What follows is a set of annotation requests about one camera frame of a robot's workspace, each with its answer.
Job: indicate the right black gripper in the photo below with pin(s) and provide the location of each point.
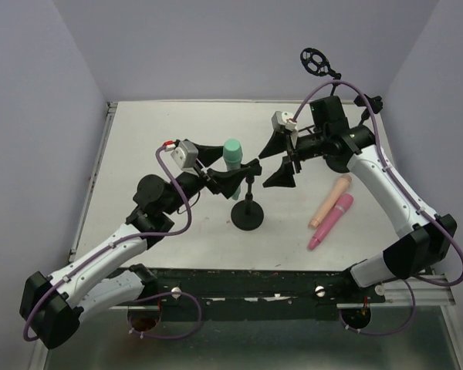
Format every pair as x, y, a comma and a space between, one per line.
292, 153

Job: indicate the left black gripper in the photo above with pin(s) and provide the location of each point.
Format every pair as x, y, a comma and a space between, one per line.
205, 174

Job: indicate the green toy microphone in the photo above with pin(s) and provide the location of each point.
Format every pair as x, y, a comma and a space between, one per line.
232, 154

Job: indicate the black round-base clip stand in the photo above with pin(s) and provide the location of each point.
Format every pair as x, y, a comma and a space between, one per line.
247, 214

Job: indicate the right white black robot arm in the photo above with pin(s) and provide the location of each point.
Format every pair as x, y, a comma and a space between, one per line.
422, 232

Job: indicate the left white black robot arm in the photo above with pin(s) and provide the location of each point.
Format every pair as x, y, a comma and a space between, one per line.
54, 305

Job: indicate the black right clip stand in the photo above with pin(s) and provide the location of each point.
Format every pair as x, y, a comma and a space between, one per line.
344, 141

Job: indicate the peach toy microphone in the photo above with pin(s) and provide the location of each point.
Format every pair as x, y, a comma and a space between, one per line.
341, 185

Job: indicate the pink toy microphone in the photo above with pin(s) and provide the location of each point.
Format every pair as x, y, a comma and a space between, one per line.
326, 225

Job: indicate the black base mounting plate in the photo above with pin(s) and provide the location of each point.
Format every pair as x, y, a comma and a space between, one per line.
248, 295

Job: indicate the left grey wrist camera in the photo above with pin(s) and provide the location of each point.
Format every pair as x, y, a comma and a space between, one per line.
185, 155

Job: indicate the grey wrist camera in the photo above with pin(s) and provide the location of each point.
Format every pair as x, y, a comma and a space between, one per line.
185, 155
283, 122

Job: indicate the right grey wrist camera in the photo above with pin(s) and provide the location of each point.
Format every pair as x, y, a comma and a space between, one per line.
283, 122

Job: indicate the black tripod ring stand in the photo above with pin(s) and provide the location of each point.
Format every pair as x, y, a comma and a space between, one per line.
317, 64

